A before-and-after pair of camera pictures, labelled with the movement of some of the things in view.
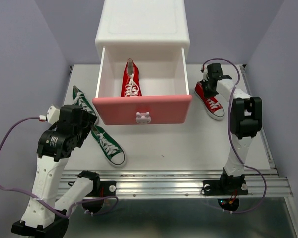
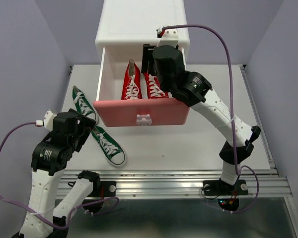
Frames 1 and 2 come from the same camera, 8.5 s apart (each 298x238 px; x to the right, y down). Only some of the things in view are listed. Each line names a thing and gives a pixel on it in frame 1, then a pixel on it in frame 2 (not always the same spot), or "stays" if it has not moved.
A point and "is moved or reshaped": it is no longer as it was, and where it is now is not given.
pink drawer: [165, 98] stays
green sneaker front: [115, 154] stays
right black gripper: [208, 94] → [148, 55]
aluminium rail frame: [187, 183] stays
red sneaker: [211, 105] is moved or reshaped
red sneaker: [130, 84] stays
